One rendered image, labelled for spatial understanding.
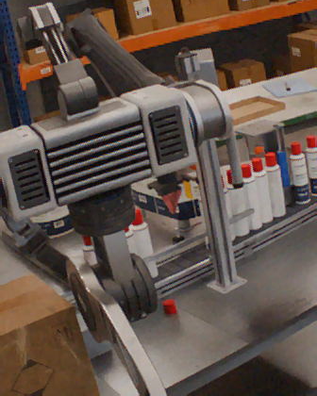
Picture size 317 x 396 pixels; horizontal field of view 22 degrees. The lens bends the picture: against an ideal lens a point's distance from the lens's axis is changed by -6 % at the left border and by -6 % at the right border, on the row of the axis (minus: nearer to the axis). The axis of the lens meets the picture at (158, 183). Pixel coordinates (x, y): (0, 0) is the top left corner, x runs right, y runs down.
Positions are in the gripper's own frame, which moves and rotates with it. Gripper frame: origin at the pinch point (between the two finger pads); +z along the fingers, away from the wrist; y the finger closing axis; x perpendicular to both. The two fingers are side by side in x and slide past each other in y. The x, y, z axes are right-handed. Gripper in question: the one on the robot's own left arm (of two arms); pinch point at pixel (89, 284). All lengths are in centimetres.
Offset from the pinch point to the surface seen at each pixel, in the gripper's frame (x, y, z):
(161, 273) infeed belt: -14.3, -1.9, 17.7
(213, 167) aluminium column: -43.2, -17.0, 1.1
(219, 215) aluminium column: -34.5, -16.6, 11.7
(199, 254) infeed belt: -25.6, -0.8, 26.4
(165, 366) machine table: 8.6, -38.3, 6.1
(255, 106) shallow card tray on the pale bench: -121, 122, 111
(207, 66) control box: -63, -18, -18
